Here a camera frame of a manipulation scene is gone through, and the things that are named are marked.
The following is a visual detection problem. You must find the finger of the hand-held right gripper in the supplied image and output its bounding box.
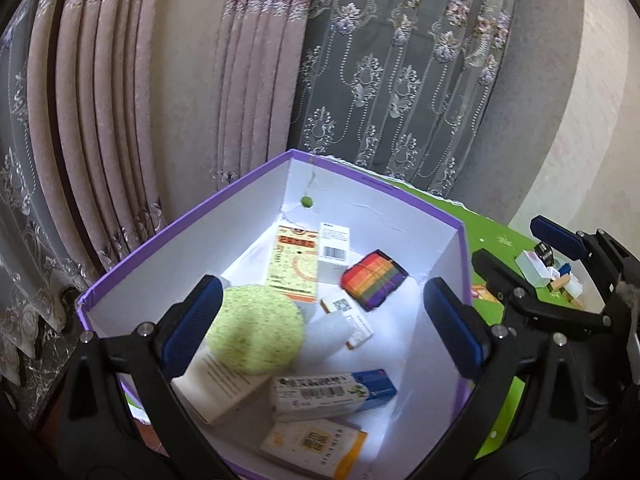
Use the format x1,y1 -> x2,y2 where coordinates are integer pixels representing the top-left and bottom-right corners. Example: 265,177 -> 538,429
471,247 -> 618,342
530,215 -> 640,311

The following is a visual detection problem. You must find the large white box under sponge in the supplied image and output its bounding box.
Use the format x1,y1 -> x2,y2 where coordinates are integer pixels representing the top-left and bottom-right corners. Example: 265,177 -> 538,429
171,347 -> 275,425

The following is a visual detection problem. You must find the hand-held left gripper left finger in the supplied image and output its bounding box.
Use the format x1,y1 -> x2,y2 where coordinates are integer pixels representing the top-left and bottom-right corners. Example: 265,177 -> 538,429
57,275 -> 236,480

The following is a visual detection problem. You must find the small white orange box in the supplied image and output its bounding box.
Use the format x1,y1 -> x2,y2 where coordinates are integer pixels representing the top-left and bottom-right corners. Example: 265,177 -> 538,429
320,295 -> 376,352

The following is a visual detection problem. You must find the grey embroidered sheer curtain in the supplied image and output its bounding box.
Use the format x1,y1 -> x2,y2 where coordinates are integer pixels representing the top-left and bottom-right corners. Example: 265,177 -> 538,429
287,0 -> 523,198
0,10 -> 103,361

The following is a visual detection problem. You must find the white barcode box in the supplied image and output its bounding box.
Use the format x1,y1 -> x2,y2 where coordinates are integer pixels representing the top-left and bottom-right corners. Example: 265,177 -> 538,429
316,221 -> 352,287

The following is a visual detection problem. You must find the white blue green box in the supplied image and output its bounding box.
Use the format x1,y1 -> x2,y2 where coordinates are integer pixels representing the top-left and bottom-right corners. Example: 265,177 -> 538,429
271,368 -> 398,422

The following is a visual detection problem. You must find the dark marble windowsill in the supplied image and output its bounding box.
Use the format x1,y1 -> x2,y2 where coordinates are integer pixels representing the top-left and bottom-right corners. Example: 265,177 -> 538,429
0,327 -> 85,433

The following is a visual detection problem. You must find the rainbow striped pack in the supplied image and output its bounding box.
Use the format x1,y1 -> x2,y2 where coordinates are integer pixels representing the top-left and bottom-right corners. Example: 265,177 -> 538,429
340,249 -> 409,312

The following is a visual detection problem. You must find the white yellow box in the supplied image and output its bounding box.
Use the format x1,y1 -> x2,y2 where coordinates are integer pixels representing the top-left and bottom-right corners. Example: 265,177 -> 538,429
259,419 -> 369,479

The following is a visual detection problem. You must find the green round scouring pad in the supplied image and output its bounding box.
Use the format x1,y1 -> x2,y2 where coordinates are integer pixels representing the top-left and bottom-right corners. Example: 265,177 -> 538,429
205,284 -> 307,377

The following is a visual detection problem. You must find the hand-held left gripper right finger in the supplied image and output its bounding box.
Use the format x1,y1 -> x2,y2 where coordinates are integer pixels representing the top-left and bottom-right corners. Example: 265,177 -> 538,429
420,276 -> 591,480

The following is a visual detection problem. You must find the purple cardboard box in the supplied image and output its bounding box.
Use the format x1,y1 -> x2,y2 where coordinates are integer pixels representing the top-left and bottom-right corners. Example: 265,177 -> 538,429
77,149 -> 474,479

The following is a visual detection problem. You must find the pink pleated curtain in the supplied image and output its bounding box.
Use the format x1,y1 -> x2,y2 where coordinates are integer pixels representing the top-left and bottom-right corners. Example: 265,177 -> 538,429
25,0 -> 173,271
212,0 -> 313,193

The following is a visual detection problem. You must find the orange yellow flat box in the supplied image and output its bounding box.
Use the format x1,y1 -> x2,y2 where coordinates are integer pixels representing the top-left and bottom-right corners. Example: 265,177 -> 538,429
264,224 -> 322,305

